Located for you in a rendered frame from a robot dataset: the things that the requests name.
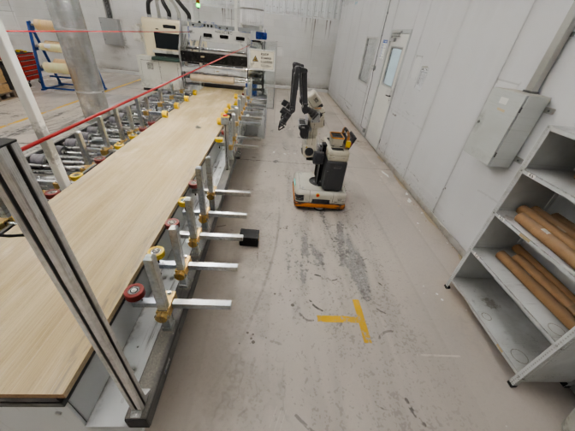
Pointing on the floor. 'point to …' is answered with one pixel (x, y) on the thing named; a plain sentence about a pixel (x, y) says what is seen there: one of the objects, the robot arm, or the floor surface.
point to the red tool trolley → (28, 66)
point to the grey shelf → (494, 297)
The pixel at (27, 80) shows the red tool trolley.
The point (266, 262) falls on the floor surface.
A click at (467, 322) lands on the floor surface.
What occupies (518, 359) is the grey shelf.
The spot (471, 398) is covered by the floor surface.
